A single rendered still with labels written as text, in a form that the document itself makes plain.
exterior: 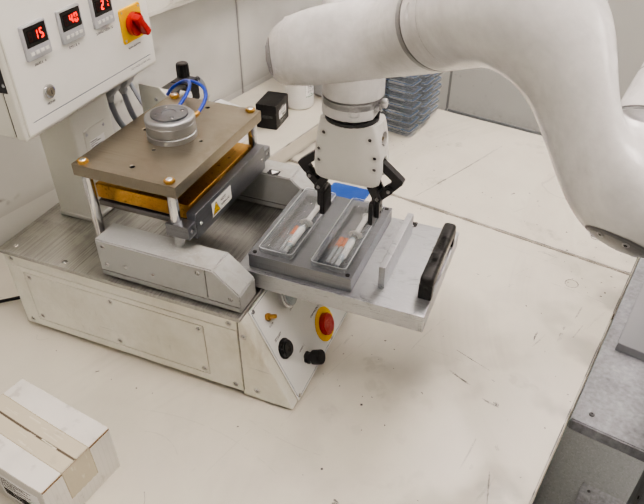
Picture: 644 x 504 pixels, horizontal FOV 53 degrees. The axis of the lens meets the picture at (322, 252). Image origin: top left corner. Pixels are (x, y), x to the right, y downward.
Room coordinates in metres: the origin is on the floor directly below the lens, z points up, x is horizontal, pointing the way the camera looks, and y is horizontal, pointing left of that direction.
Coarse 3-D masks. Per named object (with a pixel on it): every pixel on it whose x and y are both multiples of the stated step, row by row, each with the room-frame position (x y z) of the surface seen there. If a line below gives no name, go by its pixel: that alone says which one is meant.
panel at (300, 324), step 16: (256, 304) 0.74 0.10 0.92; (272, 304) 0.76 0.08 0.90; (304, 304) 0.82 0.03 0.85; (256, 320) 0.72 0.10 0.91; (272, 320) 0.74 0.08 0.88; (288, 320) 0.77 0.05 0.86; (304, 320) 0.80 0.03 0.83; (336, 320) 0.86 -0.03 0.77; (272, 336) 0.72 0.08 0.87; (288, 336) 0.75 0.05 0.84; (304, 336) 0.78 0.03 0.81; (320, 336) 0.80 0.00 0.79; (272, 352) 0.70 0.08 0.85; (304, 352) 0.76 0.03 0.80; (288, 368) 0.71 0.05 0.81; (304, 368) 0.74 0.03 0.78; (288, 384) 0.69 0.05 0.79; (304, 384) 0.72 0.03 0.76
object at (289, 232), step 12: (312, 192) 0.93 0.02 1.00; (300, 204) 0.89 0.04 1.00; (312, 204) 0.89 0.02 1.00; (288, 216) 0.85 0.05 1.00; (300, 216) 0.85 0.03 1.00; (312, 216) 0.85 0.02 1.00; (276, 228) 0.82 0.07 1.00; (288, 228) 0.82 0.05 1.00; (300, 228) 0.82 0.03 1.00; (264, 240) 0.79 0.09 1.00; (276, 240) 0.79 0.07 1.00; (288, 240) 0.79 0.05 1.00; (300, 240) 0.79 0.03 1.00; (288, 252) 0.76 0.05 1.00
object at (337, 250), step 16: (352, 208) 0.88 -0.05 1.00; (368, 208) 0.88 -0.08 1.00; (336, 224) 0.83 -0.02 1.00; (352, 224) 0.83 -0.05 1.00; (368, 224) 0.83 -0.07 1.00; (336, 240) 0.79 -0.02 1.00; (352, 240) 0.79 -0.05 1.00; (320, 256) 0.75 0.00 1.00; (336, 256) 0.75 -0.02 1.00; (352, 256) 0.75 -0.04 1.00
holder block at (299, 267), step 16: (288, 208) 0.89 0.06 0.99; (336, 208) 0.89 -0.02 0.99; (384, 208) 0.89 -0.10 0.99; (272, 224) 0.85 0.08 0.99; (320, 224) 0.85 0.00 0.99; (384, 224) 0.85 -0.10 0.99; (320, 240) 0.80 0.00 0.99; (368, 240) 0.80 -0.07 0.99; (256, 256) 0.76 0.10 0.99; (272, 256) 0.76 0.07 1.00; (304, 256) 0.76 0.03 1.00; (368, 256) 0.78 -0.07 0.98; (288, 272) 0.74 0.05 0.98; (304, 272) 0.73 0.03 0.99; (320, 272) 0.73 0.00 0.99; (336, 272) 0.72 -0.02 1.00; (352, 272) 0.72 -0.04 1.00; (336, 288) 0.72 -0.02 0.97; (352, 288) 0.71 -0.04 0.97
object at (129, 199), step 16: (240, 144) 0.99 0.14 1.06; (224, 160) 0.94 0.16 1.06; (208, 176) 0.89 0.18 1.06; (112, 192) 0.85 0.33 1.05; (128, 192) 0.84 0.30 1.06; (144, 192) 0.84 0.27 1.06; (192, 192) 0.84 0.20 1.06; (128, 208) 0.85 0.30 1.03; (144, 208) 0.84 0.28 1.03; (160, 208) 0.82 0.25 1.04
